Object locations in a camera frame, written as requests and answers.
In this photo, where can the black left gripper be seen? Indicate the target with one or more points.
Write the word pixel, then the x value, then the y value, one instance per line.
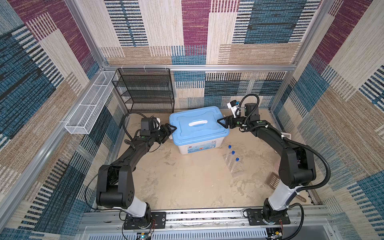
pixel 166 133

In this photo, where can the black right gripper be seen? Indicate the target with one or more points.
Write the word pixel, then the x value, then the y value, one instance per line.
pixel 227 119

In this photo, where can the blue plastic bin lid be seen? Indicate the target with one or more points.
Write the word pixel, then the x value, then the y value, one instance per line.
pixel 198 125

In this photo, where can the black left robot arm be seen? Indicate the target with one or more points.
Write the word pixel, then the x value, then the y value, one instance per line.
pixel 115 185

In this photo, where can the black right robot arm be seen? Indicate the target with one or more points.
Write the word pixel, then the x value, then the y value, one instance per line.
pixel 301 167

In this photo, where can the white plastic storage bin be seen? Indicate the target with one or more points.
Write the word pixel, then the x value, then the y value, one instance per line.
pixel 201 146

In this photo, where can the pink calculator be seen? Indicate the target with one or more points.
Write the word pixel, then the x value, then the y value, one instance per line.
pixel 286 136

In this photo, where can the pink cup of markers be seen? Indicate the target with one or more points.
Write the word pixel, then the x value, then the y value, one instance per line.
pixel 276 167

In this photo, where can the brown wooden tool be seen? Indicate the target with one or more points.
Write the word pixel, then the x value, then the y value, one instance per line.
pixel 273 180

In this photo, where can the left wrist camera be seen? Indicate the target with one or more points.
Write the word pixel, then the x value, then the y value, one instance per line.
pixel 156 122

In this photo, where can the black wire shelf rack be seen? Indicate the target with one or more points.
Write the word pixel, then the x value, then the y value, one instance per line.
pixel 145 90

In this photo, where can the white mesh wall basket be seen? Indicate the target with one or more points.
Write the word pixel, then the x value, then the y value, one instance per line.
pixel 87 112

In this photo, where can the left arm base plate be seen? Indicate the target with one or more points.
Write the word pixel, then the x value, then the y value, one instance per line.
pixel 154 220

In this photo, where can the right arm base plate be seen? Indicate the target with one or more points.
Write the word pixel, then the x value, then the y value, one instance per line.
pixel 261 217

